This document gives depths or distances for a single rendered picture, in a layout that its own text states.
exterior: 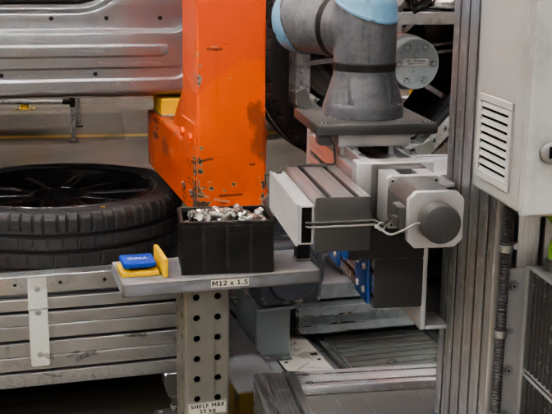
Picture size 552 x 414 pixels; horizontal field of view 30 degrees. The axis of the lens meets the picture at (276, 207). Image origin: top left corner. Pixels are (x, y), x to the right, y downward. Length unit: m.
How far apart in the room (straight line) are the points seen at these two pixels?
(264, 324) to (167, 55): 0.77
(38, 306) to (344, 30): 1.01
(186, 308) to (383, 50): 0.72
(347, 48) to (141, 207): 0.90
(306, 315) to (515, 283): 1.25
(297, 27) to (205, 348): 0.73
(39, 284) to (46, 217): 0.18
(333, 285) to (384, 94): 1.09
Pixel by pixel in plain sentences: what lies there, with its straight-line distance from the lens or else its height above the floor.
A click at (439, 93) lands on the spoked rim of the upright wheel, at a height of 0.74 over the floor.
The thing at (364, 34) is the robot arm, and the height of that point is 0.97.
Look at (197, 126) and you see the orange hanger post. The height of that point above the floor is 0.74.
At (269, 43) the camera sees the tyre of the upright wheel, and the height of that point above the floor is 0.89.
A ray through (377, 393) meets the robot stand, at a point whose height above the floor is 0.21.
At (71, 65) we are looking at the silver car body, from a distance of 2.78.
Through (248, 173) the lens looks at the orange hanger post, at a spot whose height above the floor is 0.62.
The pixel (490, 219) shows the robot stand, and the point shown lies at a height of 0.70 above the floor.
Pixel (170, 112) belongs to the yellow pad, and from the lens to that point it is 2.84.
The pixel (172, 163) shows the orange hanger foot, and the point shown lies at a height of 0.59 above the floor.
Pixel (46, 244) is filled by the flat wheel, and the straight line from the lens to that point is 2.53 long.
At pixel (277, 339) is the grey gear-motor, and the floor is 0.13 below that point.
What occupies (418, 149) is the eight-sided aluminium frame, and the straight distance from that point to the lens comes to 2.82.
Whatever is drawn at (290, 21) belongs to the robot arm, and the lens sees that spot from 1.99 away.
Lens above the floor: 1.10
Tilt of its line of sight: 13 degrees down
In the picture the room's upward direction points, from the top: 1 degrees clockwise
